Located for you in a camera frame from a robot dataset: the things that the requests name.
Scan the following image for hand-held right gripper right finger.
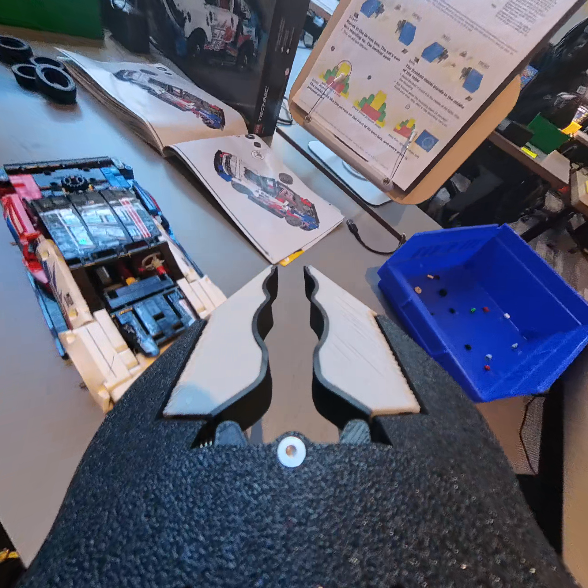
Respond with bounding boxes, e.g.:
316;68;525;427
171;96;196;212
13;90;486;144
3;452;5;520
303;266;421;432

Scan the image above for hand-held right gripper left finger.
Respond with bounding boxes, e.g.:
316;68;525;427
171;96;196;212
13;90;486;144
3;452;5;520
163;266;279;430

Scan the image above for instruction booklet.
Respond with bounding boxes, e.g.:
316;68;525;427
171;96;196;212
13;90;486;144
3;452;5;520
57;48;345;267

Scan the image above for white brick race car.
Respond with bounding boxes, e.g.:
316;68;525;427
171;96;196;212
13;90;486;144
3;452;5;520
0;156;228;412

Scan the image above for loose small brick pins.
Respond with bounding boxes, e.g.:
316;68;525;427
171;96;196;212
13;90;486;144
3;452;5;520
413;273;520;373

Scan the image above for silver monitor stand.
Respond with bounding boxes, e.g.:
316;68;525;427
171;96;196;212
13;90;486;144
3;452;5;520
308;140;392;206

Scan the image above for blue plastic bin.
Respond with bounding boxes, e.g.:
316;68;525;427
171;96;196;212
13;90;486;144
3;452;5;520
378;224;588;403

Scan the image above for instruction sheet on wooden board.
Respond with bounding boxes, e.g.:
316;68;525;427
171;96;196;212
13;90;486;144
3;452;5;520
288;0;588;206

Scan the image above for black printed toy set box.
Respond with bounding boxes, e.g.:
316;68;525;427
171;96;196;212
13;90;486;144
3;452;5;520
103;0;311;137

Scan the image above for green plastic bin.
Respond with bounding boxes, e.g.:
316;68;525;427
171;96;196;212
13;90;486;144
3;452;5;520
0;0;104;40

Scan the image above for black usb cable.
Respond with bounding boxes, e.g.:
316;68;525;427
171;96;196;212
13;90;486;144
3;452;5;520
347;220;407;255

